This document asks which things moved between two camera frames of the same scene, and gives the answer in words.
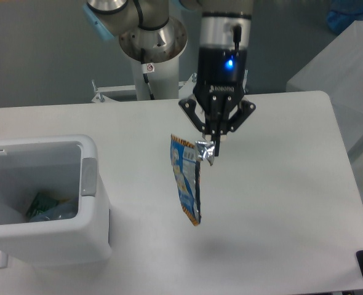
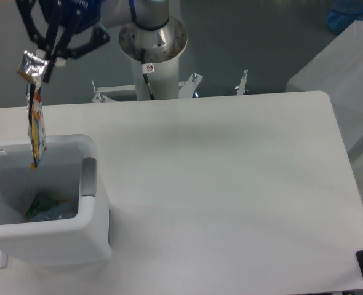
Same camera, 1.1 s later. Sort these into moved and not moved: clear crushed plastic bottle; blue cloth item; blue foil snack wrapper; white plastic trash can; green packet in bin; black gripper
Moved: black gripper; blue foil snack wrapper
Not moved: green packet in bin; white plastic trash can; clear crushed plastic bottle; blue cloth item
